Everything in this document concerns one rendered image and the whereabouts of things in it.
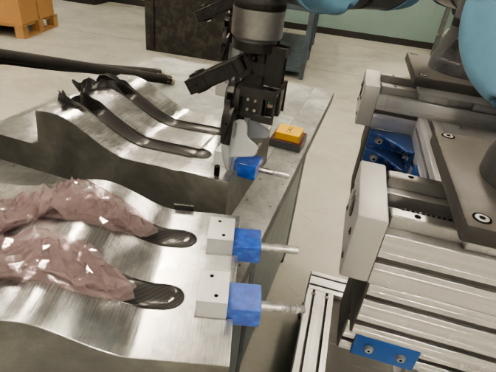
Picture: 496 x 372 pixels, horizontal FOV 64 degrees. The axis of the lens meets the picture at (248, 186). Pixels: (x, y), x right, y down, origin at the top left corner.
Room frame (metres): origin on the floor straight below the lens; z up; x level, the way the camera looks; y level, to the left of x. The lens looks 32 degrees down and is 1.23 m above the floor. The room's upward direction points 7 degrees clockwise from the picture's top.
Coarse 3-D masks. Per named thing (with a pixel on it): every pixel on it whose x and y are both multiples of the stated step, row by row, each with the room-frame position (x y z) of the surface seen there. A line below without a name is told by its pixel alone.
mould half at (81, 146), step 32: (96, 96) 0.73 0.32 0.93; (160, 96) 0.84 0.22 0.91; (0, 128) 0.69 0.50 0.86; (32, 128) 0.70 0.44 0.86; (64, 128) 0.62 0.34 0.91; (96, 128) 0.63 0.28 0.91; (160, 128) 0.72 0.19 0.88; (32, 160) 0.65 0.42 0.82; (64, 160) 0.63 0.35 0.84; (96, 160) 0.61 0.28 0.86; (128, 160) 0.59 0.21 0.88; (160, 160) 0.59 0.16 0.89; (192, 160) 0.60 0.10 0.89; (160, 192) 0.57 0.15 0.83; (192, 192) 0.56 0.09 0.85; (224, 192) 0.54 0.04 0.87
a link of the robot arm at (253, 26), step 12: (240, 12) 0.58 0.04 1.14; (252, 12) 0.57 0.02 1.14; (264, 12) 0.57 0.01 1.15; (276, 12) 0.64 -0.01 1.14; (240, 24) 0.58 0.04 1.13; (252, 24) 0.57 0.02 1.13; (264, 24) 0.57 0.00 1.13; (276, 24) 0.58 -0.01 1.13; (240, 36) 0.58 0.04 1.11; (252, 36) 0.57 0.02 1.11; (264, 36) 0.57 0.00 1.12; (276, 36) 0.58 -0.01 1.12
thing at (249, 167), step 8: (216, 152) 0.59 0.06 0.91; (216, 160) 0.59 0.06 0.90; (232, 160) 0.59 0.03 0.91; (240, 160) 0.60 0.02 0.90; (248, 160) 0.60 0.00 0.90; (256, 160) 0.60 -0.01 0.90; (232, 168) 0.59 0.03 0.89; (240, 168) 0.59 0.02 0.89; (248, 168) 0.58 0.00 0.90; (256, 168) 0.58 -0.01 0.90; (264, 168) 0.59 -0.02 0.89; (240, 176) 0.59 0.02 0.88; (248, 176) 0.58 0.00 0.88; (256, 176) 0.59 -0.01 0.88; (280, 176) 0.59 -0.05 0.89; (288, 176) 0.58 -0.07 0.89
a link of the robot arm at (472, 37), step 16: (480, 0) 0.28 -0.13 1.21; (464, 16) 0.29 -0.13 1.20; (480, 16) 0.28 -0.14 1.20; (464, 32) 0.29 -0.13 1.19; (480, 32) 0.28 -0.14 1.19; (464, 48) 0.29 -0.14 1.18; (480, 48) 0.28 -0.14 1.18; (464, 64) 0.29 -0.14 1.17; (480, 64) 0.28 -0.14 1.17; (480, 80) 0.27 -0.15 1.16
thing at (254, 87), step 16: (240, 48) 0.58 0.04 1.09; (256, 48) 0.57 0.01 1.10; (272, 48) 0.58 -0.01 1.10; (288, 48) 0.60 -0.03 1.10; (256, 64) 0.59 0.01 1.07; (272, 64) 0.58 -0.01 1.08; (240, 80) 0.59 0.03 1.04; (256, 80) 0.59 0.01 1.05; (272, 80) 0.58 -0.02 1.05; (240, 96) 0.58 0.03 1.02; (256, 96) 0.57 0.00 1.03; (272, 96) 0.56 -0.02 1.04; (240, 112) 0.59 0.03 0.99; (256, 112) 0.58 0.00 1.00; (272, 112) 0.56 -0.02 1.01
